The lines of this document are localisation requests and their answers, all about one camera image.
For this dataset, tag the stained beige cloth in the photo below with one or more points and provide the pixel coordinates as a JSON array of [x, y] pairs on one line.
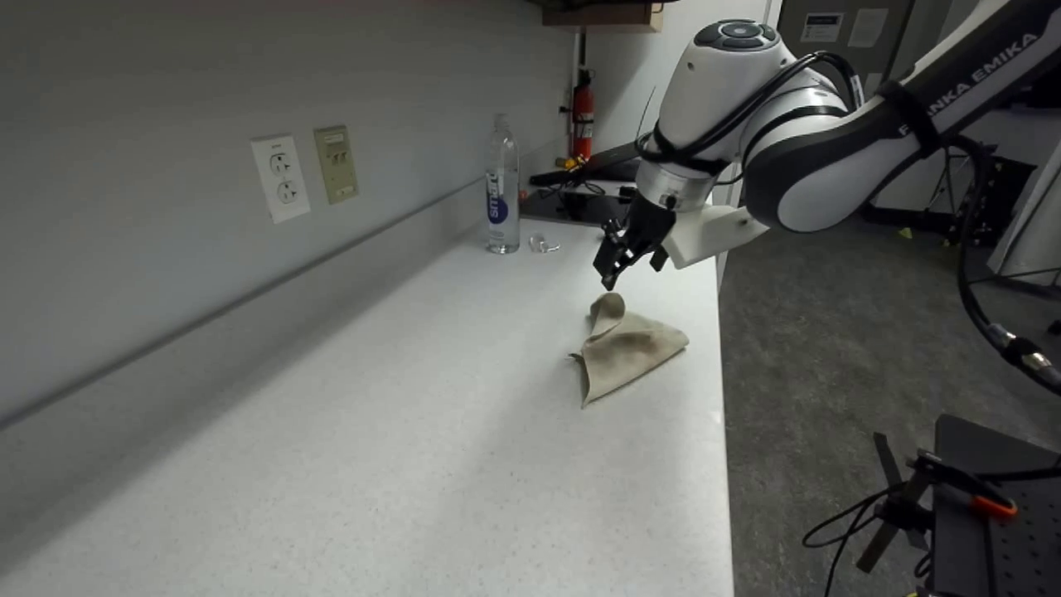
[[625, 354]]

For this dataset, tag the white wall power outlet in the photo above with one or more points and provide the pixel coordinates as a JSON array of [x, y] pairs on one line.
[[278, 182]]

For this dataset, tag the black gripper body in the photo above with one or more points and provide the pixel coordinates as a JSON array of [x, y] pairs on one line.
[[641, 227]]

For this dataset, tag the black glass cooktop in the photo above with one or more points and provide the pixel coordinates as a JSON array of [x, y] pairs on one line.
[[551, 206]]

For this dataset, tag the small clear plastic piece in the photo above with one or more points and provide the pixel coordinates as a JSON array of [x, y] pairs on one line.
[[539, 242]]

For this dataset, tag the red fire extinguisher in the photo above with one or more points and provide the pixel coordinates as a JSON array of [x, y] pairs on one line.
[[581, 119]]

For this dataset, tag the white paper wall notice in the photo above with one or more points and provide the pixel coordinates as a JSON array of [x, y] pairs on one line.
[[819, 28], [867, 28]]

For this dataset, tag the grey door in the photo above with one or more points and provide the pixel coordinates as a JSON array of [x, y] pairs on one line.
[[872, 62]]

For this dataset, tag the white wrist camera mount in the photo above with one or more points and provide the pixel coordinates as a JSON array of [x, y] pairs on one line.
[[713, 235]]

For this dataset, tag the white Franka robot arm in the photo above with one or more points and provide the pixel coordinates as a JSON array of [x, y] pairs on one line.
[[815, 166]]

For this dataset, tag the black perforated table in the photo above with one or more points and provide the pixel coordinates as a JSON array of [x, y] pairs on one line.
[[996, 532]]

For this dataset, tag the beige wall plate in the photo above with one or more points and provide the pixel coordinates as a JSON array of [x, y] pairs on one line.
[[335, 165]]

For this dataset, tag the black tripod stand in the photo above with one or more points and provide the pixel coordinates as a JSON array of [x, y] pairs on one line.
[[891, 517]]

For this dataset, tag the black flat angled panel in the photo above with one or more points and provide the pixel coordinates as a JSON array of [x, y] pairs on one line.
[[590, 166]]

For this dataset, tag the wooden upper cabinet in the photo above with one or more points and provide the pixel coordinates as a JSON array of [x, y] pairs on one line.
[[602, 14]]

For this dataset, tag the clear plastic water bottle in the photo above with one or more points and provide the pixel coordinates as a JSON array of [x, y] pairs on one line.
[[502, 205]]

